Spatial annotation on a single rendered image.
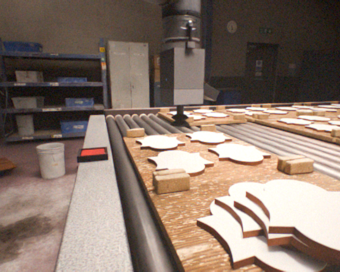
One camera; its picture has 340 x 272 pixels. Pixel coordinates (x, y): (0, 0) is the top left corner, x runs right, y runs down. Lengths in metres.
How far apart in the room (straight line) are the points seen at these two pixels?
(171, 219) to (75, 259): 0.12
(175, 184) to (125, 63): 4.64
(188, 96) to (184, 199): 0.20
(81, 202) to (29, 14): 5.34
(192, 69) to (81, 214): 0.32
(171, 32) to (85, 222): 0.35
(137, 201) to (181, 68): 0.25
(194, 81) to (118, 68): 4.52
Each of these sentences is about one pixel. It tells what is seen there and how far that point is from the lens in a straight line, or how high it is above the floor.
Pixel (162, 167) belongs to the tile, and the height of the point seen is 0.95.
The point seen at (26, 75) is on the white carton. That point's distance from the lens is 5.01.
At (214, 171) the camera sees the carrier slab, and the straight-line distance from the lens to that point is 0.49.
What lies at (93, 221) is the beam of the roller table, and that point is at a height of 0.91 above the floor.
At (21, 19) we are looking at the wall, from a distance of 5.67.
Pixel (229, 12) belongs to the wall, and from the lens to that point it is 6.67.
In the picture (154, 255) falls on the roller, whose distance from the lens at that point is 0.31.
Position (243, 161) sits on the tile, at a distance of 0.54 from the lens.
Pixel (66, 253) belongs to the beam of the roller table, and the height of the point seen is 0.92.
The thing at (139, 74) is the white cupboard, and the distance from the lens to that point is 5.02.
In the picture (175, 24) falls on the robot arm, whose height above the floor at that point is 1.22.
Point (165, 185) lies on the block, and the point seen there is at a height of 0.95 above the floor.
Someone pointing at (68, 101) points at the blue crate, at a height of 0.75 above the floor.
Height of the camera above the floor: 1.12
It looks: 13 degrees down
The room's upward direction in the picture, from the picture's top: straight up
